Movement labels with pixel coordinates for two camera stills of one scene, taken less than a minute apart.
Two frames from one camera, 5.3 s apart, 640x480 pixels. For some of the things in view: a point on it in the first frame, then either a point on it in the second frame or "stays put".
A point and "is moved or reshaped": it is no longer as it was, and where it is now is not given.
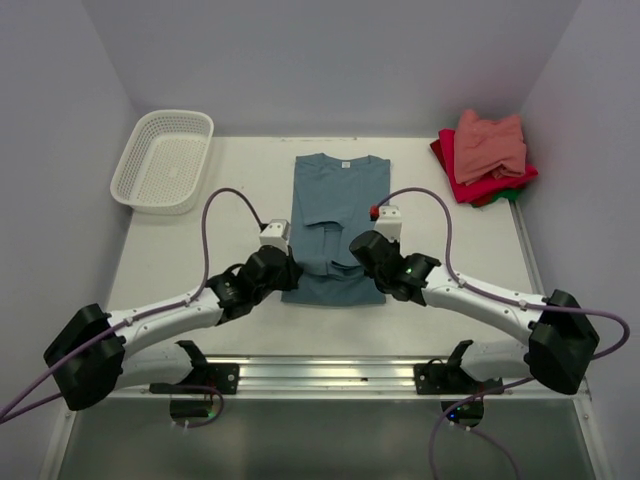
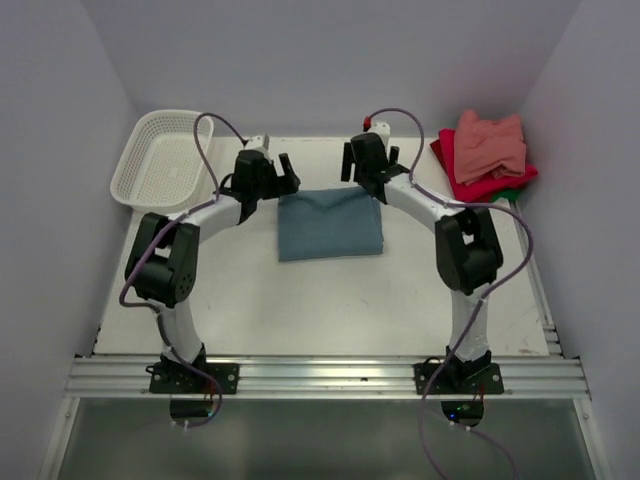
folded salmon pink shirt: [488, 149] stays put
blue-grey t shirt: [334, 194] is moved or reshaped
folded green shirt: [512, 194] stays put
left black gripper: [292, 272] → [282, 185]
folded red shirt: [481, 192] stays put
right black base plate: [450, 379] stays put
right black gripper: [395, 244] → [349, 155]
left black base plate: [223, 376] stays put
